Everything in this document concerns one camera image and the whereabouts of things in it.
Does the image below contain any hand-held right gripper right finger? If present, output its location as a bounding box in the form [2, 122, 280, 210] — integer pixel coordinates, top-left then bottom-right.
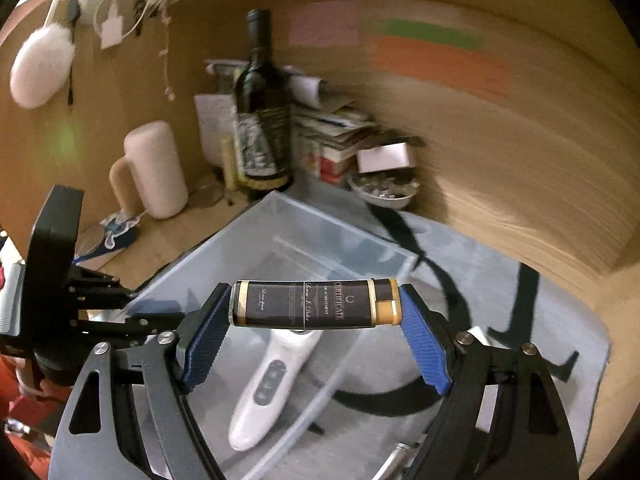
[397, 284, 581, 480]

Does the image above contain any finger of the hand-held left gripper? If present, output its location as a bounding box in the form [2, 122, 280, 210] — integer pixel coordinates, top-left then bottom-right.
[75, 310, 187, 348]
[66, 266, 138, 308]

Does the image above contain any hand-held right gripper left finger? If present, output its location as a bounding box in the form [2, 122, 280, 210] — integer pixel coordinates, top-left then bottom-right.
[47, 282, 236, 480]

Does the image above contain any black gold-banded lighter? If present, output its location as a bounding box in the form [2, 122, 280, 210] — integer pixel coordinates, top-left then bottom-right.
[227, 278, 403, 331]

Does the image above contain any clear plastic storage bin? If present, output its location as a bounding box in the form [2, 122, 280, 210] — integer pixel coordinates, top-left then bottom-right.
[87, 191, 436, 480]

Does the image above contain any white handheld massager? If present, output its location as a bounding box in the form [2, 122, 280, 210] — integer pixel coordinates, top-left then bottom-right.
[227, 327, 323, 452]

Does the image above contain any grey mat with black letters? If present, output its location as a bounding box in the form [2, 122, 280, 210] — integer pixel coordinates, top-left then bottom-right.
[295, 180, 613, 480]

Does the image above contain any silver metal tube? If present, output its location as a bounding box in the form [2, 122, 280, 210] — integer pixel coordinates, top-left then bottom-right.
[375, 439, 426, 480]

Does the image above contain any person's orange clothing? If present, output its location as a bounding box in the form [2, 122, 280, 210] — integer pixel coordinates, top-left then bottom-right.
[0, 354, 68, 463]

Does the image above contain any white bowl of small bits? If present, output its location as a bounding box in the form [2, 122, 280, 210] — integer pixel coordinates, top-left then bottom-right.
[347, 170, 421, 211]

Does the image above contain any yellow tube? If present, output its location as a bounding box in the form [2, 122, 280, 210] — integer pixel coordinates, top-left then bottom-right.
[220, 137, 237, 194]

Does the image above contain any white fluffy duster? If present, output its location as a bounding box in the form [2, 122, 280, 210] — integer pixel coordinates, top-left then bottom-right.
[9, 0, 77, 109]

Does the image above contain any small white box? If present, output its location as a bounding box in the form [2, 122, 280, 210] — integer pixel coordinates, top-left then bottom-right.
[356, 141, 419, 174]

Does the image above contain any white paper note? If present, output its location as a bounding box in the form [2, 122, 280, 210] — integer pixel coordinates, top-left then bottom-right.
[194, 94, 239, 168]

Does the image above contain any dark wine bottle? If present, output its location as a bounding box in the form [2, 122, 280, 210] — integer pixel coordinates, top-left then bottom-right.
[234, 8, 294, 194]

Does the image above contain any stack of books and papers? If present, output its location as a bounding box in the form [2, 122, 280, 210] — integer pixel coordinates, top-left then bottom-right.
[290, 65, 426, 184]

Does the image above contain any white hanging tag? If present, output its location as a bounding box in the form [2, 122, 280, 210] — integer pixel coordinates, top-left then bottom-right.
[99, 0, 127, 51]

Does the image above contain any dark hanging comb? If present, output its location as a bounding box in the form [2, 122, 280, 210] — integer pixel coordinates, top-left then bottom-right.
[130, 0, 152, 37]

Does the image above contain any orange sticky note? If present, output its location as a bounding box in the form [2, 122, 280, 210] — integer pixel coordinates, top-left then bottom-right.
[372, 37, 512, 100]

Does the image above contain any green sticky note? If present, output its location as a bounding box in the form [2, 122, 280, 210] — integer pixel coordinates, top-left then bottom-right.
[378, 19, 483, 51]

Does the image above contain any pink sticky note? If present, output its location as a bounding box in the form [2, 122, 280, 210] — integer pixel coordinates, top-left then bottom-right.
[289, 2, 361, 46]

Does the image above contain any hanging beaded string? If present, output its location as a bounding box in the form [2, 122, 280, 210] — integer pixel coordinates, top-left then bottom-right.
[158, 5, 177, 104]

